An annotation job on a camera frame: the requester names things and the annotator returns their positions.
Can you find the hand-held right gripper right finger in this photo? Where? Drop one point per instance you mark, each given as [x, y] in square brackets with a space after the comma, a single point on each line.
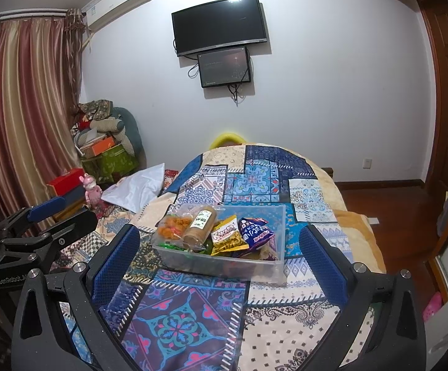
[324, 266]

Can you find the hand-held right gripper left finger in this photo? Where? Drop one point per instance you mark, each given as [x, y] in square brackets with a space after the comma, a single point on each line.
[115, 262]

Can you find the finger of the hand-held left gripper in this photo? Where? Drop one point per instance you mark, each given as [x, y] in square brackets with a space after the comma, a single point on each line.
[73, 226]
[48, 208]

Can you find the tan snack packet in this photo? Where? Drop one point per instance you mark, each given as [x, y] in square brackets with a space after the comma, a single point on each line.
[262, 254]

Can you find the clear plastic container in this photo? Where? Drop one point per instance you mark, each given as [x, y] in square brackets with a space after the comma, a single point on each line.
[228, 268]

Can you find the dark grey box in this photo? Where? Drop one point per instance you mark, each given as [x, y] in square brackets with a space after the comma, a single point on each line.
[73, 201]

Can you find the red box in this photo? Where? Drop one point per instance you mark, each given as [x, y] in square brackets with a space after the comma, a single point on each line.
[65, 181]

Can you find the pink plush toy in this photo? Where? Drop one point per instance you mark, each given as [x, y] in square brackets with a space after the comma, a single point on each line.
[91, 191]

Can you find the green snack packet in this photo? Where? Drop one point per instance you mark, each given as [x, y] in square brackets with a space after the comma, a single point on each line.
[171, 246]

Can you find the orange snack bag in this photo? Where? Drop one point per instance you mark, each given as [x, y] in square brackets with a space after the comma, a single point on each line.
[173, 226]

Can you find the white pillow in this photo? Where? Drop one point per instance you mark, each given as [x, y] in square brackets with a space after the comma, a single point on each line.
[135, 191]

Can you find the green box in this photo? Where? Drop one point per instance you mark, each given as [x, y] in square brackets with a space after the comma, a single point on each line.
[115, 164]

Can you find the purple snack packet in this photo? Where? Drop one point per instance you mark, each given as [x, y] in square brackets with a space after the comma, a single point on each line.
[255, 234]

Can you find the orange box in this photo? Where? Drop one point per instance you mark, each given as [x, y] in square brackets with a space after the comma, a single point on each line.
[98, 146]

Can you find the brown snack jar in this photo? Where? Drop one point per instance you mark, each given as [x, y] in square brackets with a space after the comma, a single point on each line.
[199, 228]

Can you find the striped curtain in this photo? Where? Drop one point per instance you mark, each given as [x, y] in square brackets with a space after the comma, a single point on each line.
[23, 116]

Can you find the yellow snack packet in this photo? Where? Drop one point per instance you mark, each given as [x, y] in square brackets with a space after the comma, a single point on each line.
[228, 237]

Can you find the red patterned cloth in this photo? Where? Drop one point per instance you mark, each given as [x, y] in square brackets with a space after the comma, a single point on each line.
[170, 174]

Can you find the patterned cloth bag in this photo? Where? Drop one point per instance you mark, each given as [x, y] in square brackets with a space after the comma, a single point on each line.
[96, 110]

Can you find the patchwork patterned blanket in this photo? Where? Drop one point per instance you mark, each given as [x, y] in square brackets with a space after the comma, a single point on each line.
[208, 324]

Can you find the pink slipper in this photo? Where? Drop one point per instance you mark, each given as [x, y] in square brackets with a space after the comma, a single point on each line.
[433, 306]

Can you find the yellow plastic item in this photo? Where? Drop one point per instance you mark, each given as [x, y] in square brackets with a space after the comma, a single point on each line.
[228, 139]

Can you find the white air conditioner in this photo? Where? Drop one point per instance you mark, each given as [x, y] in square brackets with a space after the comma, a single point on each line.
[115, 4]

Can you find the white wall socket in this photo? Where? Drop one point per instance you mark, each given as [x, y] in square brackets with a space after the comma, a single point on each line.
[368, 163]

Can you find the small wall monitor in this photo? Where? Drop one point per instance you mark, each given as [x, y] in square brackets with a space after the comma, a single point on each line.
[224, 67]

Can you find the black wall television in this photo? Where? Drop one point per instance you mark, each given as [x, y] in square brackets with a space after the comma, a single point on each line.
[220, 25]

